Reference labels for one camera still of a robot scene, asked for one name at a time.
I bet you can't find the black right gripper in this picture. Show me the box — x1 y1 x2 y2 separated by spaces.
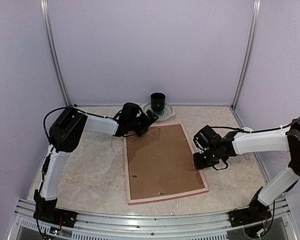
193 147 220 170

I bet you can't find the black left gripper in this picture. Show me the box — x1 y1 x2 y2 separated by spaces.
128 110 157 137

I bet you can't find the brown backing board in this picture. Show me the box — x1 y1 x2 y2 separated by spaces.
126 124 206 201

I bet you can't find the pink wooden picture frame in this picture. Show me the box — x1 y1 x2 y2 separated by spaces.
123 122 209 206

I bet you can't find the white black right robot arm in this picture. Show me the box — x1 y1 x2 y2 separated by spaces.
193 119 300 222

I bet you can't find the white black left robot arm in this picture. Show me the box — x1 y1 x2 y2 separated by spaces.
34 102 158 223

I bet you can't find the dark green cup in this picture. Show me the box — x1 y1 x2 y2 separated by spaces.
150 92 166 112

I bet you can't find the striped ceramic plate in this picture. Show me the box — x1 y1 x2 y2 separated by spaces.
141 103 176 122

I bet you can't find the aluminium front rail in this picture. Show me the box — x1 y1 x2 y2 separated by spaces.
6 198 300 240

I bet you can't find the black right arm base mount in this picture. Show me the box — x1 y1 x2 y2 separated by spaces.
228 207 272 227

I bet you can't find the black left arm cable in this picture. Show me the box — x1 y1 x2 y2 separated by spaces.
42 106 73 143

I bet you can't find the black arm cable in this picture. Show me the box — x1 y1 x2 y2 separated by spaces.
209 106 300 133
42 106 73 143

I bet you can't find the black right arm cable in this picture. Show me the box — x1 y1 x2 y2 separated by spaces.
209 106 300 133

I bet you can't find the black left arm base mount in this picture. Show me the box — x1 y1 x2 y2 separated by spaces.
33 208 77 228

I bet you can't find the left aluminium corner post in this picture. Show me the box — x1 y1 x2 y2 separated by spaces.
39 0 71 107

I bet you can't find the aluminium corner post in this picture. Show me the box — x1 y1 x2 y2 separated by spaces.
39 0 71 107
231 0 262 111

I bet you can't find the right aluminium corner post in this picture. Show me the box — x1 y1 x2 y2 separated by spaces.
231 0 262 111

